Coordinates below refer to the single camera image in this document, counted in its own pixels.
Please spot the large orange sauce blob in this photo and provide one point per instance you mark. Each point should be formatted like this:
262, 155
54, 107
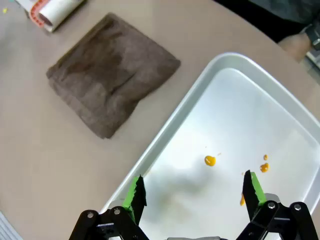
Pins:
210, 161

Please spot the yellow-green crumb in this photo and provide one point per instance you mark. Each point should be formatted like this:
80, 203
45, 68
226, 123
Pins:
4, 10

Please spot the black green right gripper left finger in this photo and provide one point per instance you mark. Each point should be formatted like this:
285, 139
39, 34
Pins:
136, 200

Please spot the person's left hand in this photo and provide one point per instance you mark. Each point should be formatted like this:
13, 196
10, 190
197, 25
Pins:
295, 46

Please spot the brown cloth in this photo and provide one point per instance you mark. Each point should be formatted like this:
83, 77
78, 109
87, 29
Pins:
110, 75

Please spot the small orange sauce drop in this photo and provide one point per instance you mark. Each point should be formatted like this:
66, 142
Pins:
265, 157

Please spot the white folded stand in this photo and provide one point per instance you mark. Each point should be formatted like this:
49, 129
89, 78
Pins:
60, 11

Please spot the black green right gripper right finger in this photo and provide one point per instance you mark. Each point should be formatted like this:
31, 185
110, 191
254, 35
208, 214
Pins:
251, 197

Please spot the silver metal tray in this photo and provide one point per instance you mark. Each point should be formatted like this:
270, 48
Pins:
237, 112

